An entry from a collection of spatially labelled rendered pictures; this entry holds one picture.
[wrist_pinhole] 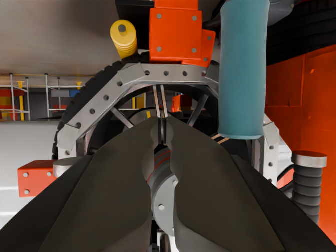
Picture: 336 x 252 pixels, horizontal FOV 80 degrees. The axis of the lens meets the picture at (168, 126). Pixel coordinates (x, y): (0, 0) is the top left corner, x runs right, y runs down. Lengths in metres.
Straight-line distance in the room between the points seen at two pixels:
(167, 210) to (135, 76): 0.29
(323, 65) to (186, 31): 0.38
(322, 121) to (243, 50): 0.35
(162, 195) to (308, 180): 0.22
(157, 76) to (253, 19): 0.22
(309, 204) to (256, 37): 0.28
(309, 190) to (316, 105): 0.36
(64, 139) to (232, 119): 0.36
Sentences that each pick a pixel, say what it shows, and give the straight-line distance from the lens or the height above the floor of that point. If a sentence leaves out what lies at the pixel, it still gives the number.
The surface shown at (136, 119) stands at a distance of 1.03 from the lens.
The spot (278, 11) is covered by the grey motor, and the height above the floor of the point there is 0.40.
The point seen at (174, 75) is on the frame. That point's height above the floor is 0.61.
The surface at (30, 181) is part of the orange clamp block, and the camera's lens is 0.57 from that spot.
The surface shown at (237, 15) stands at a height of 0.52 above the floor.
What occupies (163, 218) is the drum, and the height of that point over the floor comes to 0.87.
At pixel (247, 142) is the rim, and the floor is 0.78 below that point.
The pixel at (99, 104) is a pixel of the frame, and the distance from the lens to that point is 0.49.
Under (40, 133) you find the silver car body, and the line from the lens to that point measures 1.03.
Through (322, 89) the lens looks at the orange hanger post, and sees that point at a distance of 0.68.
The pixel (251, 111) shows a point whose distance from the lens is 0.40.
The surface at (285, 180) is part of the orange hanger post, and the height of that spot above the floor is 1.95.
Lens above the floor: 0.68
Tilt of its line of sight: 5 degrees up
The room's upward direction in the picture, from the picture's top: 180 degrees clockwise
